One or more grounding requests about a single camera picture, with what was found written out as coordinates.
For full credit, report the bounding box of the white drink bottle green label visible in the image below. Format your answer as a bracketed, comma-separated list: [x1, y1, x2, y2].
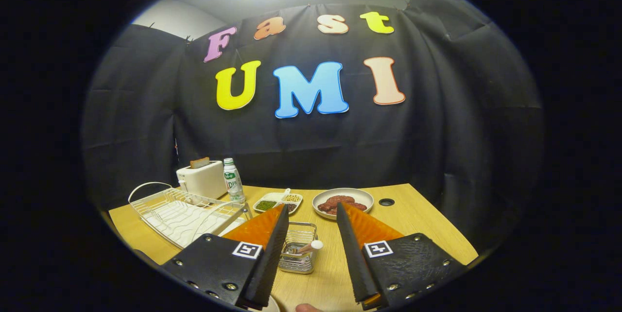
[223, 158, 246, 203]

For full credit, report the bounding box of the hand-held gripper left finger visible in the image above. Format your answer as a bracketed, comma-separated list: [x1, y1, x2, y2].
[160, 204, 290, 311]

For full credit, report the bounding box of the spoon with red checked handle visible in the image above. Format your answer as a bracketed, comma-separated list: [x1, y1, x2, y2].
[292, 240, 324, 255]

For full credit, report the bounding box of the white toaster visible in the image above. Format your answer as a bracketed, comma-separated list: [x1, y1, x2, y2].
[176, 160, 228, 200]

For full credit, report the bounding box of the beige round plate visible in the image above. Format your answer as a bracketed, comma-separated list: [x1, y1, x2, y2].
[248, 295, 281, 312]

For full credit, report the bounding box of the black backdrop cloth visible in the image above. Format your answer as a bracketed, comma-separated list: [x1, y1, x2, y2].
[80, 0, 545, 254]

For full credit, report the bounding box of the white wire dish rack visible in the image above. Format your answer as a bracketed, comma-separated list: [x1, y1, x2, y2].
[128, 182, 253, 249]

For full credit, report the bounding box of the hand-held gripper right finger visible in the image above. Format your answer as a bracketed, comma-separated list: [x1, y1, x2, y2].
[336, 202, 467, 311]

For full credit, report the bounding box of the beige oval meat dish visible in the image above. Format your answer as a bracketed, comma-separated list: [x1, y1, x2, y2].
[312, 188, 375, 220]

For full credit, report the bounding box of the white divided dish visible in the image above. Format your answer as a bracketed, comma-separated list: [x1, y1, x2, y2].
[253, 188, 303, 215]

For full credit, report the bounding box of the metal wire basket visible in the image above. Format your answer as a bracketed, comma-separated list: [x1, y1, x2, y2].
[278, 222, 319, 275]

